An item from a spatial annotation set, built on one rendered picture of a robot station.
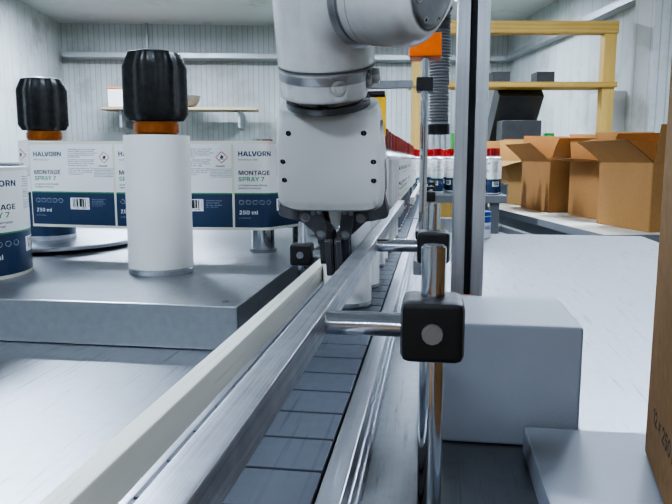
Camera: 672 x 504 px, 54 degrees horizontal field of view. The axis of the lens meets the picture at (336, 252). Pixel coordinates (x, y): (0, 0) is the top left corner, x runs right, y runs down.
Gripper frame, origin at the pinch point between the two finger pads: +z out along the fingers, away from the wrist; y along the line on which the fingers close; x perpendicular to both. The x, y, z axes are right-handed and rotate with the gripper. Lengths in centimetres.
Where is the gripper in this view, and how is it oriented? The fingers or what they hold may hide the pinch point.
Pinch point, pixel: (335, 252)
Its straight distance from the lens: 66.1
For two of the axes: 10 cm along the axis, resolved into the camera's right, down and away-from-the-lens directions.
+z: 0.5, 8.8, 4.6
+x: -1.4, 4.7, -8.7
